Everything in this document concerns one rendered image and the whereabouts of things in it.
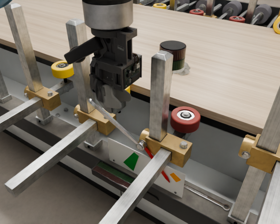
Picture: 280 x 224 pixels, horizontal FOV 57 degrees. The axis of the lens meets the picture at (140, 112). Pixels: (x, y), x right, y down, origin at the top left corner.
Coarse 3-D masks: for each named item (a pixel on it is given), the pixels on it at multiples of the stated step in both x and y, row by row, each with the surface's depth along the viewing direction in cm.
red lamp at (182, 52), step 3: (162, 42) 59; (162, 48) 57; (183, 48) 57; (168, 51) 56; (171, 51) 56; (174, 51) 56; (177, 51) 56; (180, 51) 56; (183, 51) 57; (174, 54) 56; (177, 54) 56; (180, 54) 56; (183, 54) 57; (174, 57) 56; (177, 57) 57; (180, 57) 57; (183, 57) 58
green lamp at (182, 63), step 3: (180, 60) 58; (183, 60) 58; (174, 63) 57; (177, 63) 57; (180, 63) 58; (183, 63) 59; (174, 66) 58; (177, 66) 58; (180, 66) 58; (183, 66) 59; (174, 69) 58; (177, 69) 58
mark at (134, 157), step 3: (132, 153) 75; (135, 153) 75; (129, 156) 77; (132, 156) 76; (135, 156) 75; (138, 156) 74; (126, 159) 79; (129, 159) 78; (132, 159) 77; (135, 159) 76; (126, 162) 80; (129, 162) 79; (132, 162) 78; (135, 162) 77; (129, 165) 80; (132, 165) 79; (135, 165) 78; (132, 168) 79
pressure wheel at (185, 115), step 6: (180, 108) 72; (186, 108) 72; (192, 108) 72; (174, 114) 70; (180, 114) 71; (186, 114) 70; (192, 114) 71; (198, 114) 70; (174, 120) 69; (180, 120) 68; (186, 120) 68; (192, 120) 68; (198, 120) 68; (174, 126) 70; (180, 126) 68; (186, 126) 68; (192, 126) 68; (198, 126) 70; (186, 132) 69
